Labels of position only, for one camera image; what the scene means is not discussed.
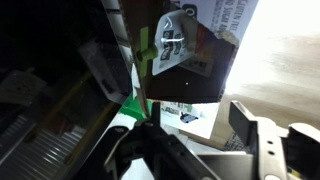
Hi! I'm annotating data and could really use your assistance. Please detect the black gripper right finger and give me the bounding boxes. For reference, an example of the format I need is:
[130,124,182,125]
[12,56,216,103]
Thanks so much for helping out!
[229,101,320,180]

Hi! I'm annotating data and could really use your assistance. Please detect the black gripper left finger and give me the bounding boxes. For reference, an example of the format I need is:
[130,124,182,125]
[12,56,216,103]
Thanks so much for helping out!
[103,102,220,180]

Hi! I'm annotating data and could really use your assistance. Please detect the snack pouch with green cap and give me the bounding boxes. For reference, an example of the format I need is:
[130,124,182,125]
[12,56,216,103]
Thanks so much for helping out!
[135,9,201,77]

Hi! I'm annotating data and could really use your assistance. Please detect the large black television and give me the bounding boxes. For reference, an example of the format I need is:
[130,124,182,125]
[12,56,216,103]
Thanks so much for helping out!
[0,0,129,180]

